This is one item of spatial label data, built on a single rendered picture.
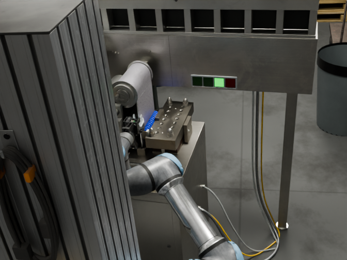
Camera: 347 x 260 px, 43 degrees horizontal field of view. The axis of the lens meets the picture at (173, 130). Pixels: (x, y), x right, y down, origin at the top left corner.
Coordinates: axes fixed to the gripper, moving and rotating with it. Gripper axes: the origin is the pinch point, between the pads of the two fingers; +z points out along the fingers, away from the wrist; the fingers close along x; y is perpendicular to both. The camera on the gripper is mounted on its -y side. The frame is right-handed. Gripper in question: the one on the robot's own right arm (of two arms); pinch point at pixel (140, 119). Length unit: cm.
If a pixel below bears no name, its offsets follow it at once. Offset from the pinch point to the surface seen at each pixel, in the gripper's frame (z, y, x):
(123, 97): -5.0, 15.4, 5.3
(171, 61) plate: 29.5, 20.4, -9.8
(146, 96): 12.0, 7.3, -0.3
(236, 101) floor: 222, -109, -17
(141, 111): 2.4, 4.0, -0.3
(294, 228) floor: 48, -109, -83
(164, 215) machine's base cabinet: -29.8, -35.5, -18.4
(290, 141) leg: 45, -36, -75
